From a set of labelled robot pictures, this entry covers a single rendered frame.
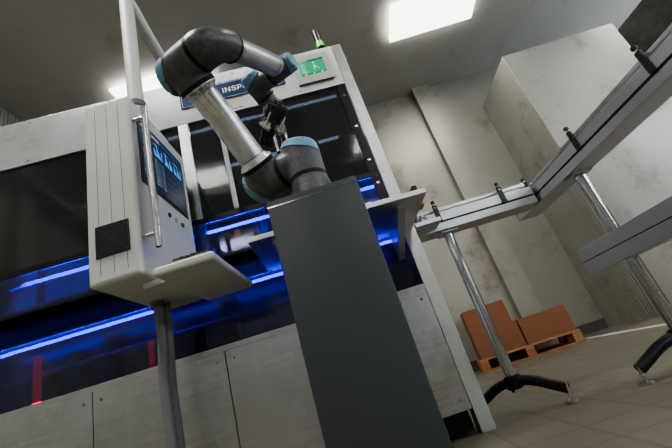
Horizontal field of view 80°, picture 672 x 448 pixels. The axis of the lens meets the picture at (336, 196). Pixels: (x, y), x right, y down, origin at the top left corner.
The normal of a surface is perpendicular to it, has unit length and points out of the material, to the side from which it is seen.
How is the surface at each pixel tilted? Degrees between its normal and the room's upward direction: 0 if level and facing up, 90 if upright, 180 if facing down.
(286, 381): 90
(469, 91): 90
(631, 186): 90
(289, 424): 90
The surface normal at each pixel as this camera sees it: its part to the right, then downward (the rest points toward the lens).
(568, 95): -0.10, -0.41
